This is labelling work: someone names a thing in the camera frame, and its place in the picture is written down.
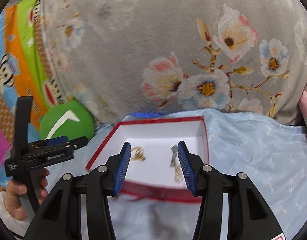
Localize red jewelry box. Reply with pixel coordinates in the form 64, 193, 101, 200
86, 116, 209, 203

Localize person left hand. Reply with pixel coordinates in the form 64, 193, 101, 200
3, 168, 50, 221

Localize silver clip pearl tassel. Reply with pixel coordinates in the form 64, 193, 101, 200
170, 145, 183, 183

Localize green round cushion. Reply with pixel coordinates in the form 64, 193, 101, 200
39, 99, 95, 140

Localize colourful monkey cartoon quilt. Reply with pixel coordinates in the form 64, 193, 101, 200
0, 0, 69, 192

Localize light blue bed sheet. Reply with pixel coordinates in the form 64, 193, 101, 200
48, 109, 307, 239

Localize grey floral blanket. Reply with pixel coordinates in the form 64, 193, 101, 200
42, 0, 307, 125

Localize gold chain with watch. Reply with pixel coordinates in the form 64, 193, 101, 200
130, 146, 147, 162

